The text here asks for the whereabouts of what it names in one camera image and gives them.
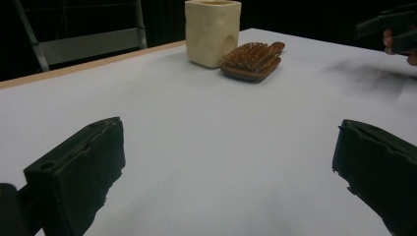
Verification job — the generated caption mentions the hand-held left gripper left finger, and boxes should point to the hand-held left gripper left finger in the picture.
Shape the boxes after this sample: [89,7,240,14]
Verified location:
[23,116,127,236]

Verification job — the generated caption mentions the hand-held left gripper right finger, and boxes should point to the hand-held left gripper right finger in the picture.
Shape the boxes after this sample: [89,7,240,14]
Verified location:
[331,119,417,236]

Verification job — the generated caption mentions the wooden hairbrush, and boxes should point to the wooden hairbrush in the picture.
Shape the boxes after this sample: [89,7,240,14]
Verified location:
[219,41,286,84]

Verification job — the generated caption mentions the cream ceramic holder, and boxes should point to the cream ceramic holder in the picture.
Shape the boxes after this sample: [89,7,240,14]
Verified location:
[184,0,243,69]

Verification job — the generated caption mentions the grey metal frame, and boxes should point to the grey metal frame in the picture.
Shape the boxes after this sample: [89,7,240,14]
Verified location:
[13,0,149,73]

